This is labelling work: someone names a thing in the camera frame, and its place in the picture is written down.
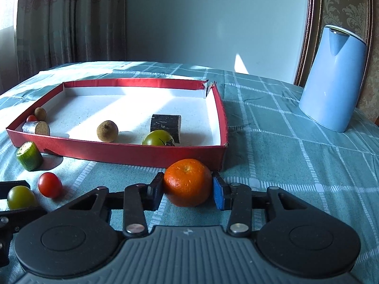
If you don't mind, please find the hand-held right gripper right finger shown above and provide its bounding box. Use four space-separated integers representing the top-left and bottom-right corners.
212 175 315 238

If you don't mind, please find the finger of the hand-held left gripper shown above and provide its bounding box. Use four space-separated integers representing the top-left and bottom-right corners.
0 180 31 194
0 206 48 268

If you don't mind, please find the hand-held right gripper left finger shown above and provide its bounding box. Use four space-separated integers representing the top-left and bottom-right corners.
63 172 165 238

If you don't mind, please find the orange mandarin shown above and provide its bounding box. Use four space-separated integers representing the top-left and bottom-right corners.
163 158 214 208

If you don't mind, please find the red shallow cardboard box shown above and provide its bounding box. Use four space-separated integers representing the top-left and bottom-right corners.
6 77 229 172

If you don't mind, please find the green tomato with calyx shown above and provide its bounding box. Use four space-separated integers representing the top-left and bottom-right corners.
142 129 176 146

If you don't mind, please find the brown kiwi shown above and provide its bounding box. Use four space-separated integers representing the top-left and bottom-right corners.
97 120 119 143

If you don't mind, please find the green cucumber piece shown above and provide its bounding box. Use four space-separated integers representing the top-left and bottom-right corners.
16 141 44 172

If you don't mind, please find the teal checked tablecloth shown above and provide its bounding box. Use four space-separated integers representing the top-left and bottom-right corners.
0 61 379 284

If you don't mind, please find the sheer white curtain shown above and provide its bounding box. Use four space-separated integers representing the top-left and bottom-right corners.
0 0 22 95

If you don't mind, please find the blue electric kettle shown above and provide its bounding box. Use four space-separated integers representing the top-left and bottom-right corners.
298 25 368 133

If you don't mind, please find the patterned brown curtain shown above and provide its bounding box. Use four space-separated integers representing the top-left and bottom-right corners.
16 0 128 82

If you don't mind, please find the dark wooden frame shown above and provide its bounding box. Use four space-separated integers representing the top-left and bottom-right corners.
294 0 375 107

